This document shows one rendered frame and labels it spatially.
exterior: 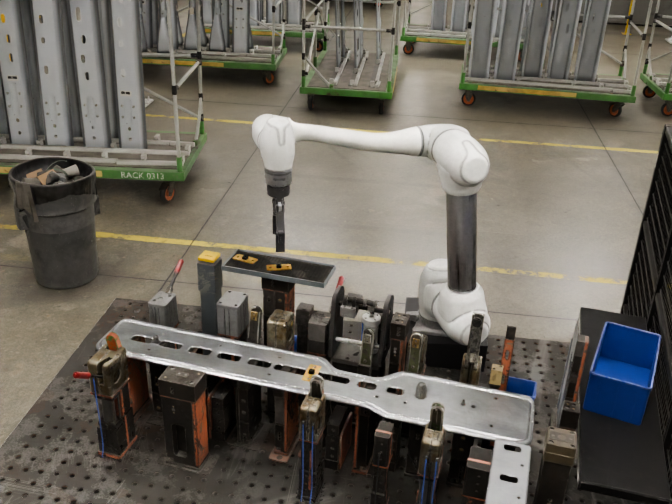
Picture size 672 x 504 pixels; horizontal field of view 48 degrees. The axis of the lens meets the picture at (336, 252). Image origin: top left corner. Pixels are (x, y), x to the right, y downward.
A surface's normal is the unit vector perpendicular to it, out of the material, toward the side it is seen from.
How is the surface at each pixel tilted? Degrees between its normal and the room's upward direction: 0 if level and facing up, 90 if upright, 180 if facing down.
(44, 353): 0
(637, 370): 0
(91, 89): 87
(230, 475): 0
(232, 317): 90
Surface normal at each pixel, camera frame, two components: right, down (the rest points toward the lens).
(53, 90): -0.03, 0.39
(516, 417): 0.04, -0.89
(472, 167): 0.28, 0.36
